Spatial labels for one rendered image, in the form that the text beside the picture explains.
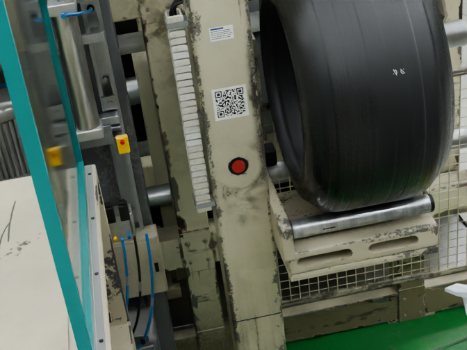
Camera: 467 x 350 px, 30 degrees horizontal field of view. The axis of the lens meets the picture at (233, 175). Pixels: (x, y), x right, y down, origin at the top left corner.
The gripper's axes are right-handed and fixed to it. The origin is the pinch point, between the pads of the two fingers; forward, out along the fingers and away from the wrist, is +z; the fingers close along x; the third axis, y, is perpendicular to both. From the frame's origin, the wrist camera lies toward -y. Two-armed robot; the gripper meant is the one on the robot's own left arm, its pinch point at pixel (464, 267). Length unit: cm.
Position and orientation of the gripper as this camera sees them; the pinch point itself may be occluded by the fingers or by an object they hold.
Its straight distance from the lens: 161.2
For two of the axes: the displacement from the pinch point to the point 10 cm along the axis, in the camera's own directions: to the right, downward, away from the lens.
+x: 6.6, -3.2, 6.8
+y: 0.2, 9.1, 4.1
